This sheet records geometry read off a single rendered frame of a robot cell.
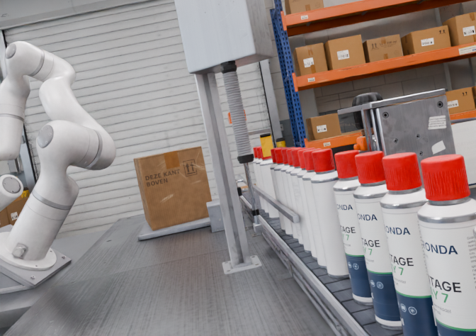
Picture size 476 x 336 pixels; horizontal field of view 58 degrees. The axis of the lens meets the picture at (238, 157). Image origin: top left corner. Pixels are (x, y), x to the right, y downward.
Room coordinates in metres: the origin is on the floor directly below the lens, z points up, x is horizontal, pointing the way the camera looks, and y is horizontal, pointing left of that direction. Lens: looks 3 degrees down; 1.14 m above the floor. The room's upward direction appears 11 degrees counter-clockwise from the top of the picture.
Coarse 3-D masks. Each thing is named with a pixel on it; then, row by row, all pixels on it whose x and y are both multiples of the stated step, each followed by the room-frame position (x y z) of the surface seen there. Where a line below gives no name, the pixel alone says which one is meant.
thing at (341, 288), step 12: (264, 216) 1.28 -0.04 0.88; (276, 228) 1.09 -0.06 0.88; (288, 240) 0.96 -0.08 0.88; (300, 252) 0.85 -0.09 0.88; (312, 264) 0.76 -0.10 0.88; (324, 276) 0.69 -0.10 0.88; (336, 288) 0.64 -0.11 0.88; (348, 288) 0.63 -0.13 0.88; (348, 300) 0.59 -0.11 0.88; (348, 312) 0.56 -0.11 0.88; (360, 312) 0.54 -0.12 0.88; (372, 312) 0.54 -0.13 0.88; (360, 324) 0.52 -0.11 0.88; (372, 324) 0.51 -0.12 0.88
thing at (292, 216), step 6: (258, 192) 1.27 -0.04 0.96; (264, 192) 1.20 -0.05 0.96; (264, 198) 1.16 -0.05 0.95; (270, 198) 1.07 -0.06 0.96; (276, 204) 0.98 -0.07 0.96; (282, 204) 0.96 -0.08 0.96; (282, 210) 0.91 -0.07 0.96; (288, 210) 0.88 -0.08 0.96; (288, 216) 0.85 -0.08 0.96; (294, 216) 0.81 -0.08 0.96; (294, 222) 0.81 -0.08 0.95
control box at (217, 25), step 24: (192, 0) 0.93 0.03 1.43; (216, 0) 0.90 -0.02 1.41; (240, 0) 0.87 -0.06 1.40; (192, 24) 0.93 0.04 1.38; (216, 24) 0.90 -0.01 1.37; (240, 24) 0.88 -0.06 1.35; (264, 24) 0.92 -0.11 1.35; (192, 48) 0.94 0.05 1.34; (216, 48) 0.91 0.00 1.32; (240, 48) 0.88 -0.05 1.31; (264, 48) 0.90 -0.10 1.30; (192, 72) 0.94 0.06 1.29; (216, 72) 1.00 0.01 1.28
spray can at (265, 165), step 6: (270, 156) 1.21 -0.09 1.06; (264, 162) 1.21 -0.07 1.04; (270, 162) 1.20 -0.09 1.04; (264, 168) 1.21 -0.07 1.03; (264, 174) 1.21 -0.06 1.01; (270, 174) 1.20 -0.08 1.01; (264, 180) 1.21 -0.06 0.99; (270, 180) 1.20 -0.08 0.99; (264, 186) 1.22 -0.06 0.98; (270, 186) 1.20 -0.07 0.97; (270, 192) 1.20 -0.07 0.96; (270, 204) 1.21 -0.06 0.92; (270, 210) 1.21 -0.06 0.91; (276, 210) 1.20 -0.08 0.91; (270, 216) 1.22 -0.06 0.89; (276, 216) 1.20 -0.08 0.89
